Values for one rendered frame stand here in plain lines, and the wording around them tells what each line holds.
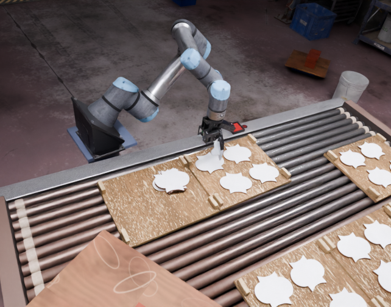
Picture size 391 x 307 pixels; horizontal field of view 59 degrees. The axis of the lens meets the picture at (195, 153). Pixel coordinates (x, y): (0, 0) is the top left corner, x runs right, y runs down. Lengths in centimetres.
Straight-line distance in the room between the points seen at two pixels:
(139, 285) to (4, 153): 225
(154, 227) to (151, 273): 27
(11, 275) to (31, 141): 203
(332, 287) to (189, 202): 63
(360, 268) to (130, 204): 94
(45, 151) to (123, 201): 174
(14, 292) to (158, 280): 46
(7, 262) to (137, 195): 52
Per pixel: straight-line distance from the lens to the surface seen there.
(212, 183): 156
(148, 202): 146
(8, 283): 133
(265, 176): 165
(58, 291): 117
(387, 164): 206
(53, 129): 333
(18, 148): 321
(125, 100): 172
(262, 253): 142
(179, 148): 173
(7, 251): 140
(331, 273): 146
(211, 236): 141
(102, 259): 120
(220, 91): 134
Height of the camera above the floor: 208
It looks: 43 degrees down
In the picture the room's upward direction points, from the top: 9 degrees clockwise
